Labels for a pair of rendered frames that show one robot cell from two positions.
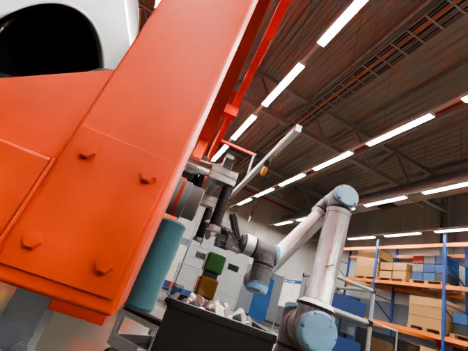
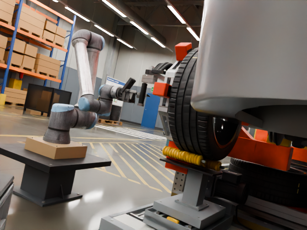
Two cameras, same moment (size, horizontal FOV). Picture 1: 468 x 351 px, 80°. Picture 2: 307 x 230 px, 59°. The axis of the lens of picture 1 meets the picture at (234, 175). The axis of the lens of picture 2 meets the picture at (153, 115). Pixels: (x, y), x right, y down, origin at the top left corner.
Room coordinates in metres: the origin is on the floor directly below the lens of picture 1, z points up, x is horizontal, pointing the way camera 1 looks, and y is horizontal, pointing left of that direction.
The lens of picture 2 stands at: (2.41, 1.27, 0.70)
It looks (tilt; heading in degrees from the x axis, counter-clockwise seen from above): 0 degrees down; 222
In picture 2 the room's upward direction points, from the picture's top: 12 degrees clockwise
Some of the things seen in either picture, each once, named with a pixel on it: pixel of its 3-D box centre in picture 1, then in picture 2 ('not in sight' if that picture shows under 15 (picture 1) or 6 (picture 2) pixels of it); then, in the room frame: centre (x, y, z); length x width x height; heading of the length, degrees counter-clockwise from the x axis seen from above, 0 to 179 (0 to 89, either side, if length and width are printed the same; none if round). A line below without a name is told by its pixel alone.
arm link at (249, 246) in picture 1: (246, 244); (117, 92); (1.23, -0.16, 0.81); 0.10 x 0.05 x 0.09; 8
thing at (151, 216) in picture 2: not in sight; (190, 218); (0.95, 0.43, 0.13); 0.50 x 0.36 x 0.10; 8
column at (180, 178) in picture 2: not in sight; (182, 178); (0.40, -0.05, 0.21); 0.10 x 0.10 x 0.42; 8
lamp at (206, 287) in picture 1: (205, 287); not in sight; (0.62, -0.02, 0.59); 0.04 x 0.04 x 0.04; 8
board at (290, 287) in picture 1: (288, 304); not in sight; (10.61, -3.41, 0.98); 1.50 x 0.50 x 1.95; 14
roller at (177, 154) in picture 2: not in sight; (182, 155); (1.10, 0.38, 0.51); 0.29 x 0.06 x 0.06; 98
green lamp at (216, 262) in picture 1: (213, 263); not in sight; (0.62, -0.02, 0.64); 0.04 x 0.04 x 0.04; 8
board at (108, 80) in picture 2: not in sight; (113, 101); (-4.60, -7.32, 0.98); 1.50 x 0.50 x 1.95; 14
